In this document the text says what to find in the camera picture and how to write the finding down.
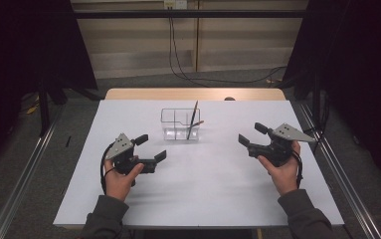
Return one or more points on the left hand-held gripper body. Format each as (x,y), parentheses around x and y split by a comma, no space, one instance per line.
(121,146)

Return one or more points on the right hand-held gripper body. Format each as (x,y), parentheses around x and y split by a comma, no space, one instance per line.
(287,132)

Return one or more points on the clear plastic pen holder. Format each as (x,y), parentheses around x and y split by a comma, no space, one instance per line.
(176,127)

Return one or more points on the black pen with orange end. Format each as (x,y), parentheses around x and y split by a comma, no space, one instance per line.
(193,119)
(199,123)

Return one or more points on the person's left hand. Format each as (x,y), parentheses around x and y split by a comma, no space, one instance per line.
(120,186)

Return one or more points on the person's right hand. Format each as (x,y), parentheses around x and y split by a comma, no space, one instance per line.
(285,176)

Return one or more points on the dark round table grommet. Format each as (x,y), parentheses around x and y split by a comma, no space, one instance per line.
(229,98)

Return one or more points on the small black stick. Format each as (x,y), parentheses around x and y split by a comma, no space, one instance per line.
(68,141)

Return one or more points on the white table cover sheet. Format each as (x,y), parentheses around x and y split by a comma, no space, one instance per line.
(194,199)

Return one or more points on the black metal stand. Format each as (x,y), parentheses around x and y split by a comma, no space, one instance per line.
(44,106)

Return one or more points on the dark curtain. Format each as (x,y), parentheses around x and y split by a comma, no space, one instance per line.
(360,66)
(12,49)

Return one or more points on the long desk with dark edge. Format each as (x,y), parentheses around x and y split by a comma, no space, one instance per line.
(191,14)

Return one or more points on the metal floor rail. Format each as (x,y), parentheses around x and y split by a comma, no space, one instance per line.
(347,179)
(22,186)

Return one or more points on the white wall power outlet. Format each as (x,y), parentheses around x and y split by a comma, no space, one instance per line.
(175,4)

